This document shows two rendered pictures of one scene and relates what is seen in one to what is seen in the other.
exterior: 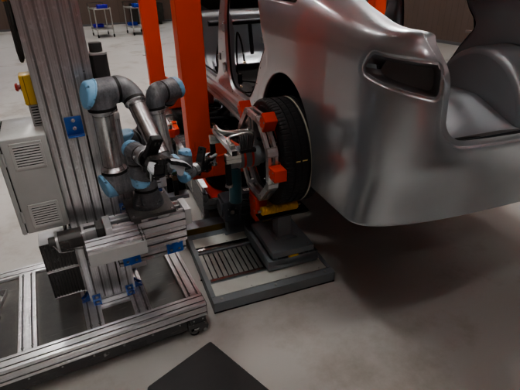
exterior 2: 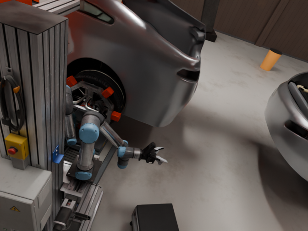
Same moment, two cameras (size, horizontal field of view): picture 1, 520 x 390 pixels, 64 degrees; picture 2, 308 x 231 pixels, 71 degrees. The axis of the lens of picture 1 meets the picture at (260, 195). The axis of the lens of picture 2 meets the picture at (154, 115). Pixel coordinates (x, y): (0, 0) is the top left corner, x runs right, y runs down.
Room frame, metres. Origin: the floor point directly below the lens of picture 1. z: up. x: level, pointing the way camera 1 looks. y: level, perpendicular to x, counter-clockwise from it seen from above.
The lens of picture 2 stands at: (1.10, 1.42, 2.39)
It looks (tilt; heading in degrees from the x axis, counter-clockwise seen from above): 37 degrees down; 292
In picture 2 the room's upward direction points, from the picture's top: 20 degrees clockwise
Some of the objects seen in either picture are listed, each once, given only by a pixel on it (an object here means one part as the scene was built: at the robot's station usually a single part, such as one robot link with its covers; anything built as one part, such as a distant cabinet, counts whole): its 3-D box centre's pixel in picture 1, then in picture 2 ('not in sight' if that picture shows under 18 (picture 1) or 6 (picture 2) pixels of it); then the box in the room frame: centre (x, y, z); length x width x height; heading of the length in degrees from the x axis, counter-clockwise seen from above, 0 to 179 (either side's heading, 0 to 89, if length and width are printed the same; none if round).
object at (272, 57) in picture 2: not in sight; (270, 59); (1.09, -7.39, 0.35); 0.45 x 0.44 x 0.70; 24
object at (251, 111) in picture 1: (256, 154); (88, 106); (2.41, 0.01, 0.85); 0.54 x 0.07 x 0.54; 20
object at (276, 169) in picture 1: (277, 173); (115, 116); (2.12, -0.10, 0.85); 0.09 x 0.08 x 0.07; 20
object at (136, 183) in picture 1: (142, 172); (123, 159); (1.58, 0.48, 1.12); 0.11 x 0.08 x 0.11; 130
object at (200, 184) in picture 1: (177, 147); not in sight; (4.04, 0.83, 0.28); 2.47 x 0.09 x 0.22; 20
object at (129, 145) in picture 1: (135, 152); (125, 152); (1.57, 0.50, 1.21); 0.11 x 0.08 x 0.09; 40
